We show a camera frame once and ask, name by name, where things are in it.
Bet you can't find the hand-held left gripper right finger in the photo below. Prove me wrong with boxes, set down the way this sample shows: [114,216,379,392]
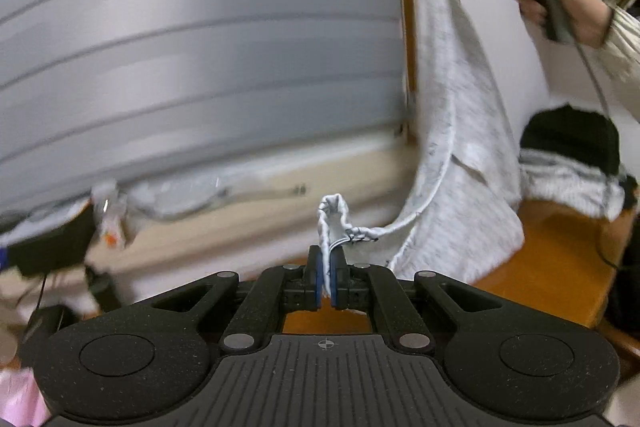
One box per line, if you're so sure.
[330,247,503,353]

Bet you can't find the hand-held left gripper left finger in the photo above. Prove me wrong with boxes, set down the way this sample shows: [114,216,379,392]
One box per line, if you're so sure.
[150,246,326,353]

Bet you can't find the white patterned pajama pants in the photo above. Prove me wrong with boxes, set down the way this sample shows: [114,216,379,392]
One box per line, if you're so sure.
[317,0,526,313]

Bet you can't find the person's right forearm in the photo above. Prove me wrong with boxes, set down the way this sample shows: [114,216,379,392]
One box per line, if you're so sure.
[599,3,640,84]

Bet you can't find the person's right hand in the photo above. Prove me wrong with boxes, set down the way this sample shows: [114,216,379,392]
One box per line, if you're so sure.
[501,0,614,48]

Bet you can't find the beige windowsill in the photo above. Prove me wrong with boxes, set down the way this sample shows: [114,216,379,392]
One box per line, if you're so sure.
[0,127,421,293]

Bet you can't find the clear plastic sheet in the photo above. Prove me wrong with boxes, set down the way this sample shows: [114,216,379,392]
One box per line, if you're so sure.
[125,167,281,220]

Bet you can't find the white orange packet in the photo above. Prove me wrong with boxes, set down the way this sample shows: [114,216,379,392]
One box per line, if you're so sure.
[91,181,132,249]

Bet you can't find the white fuzzy garment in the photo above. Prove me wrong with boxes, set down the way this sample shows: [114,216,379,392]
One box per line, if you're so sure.
[519,149,627,222]

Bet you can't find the black pouch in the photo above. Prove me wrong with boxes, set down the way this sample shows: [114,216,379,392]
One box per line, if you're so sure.
[24,306,77,349]

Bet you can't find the black box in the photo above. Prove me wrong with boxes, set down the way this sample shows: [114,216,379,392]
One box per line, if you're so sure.
[0,206,97,279]

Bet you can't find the grey window blind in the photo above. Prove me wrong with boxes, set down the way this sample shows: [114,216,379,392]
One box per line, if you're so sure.
[0,0,407,215]

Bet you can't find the pink cloth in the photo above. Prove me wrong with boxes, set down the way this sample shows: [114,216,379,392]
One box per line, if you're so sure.
[0,366,52,427]

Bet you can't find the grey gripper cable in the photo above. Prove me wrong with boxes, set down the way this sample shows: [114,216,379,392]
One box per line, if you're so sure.
[572,39,613,122]

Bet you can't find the black cable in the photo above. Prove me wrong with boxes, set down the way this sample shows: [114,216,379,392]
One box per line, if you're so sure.
[596,177,640,275]

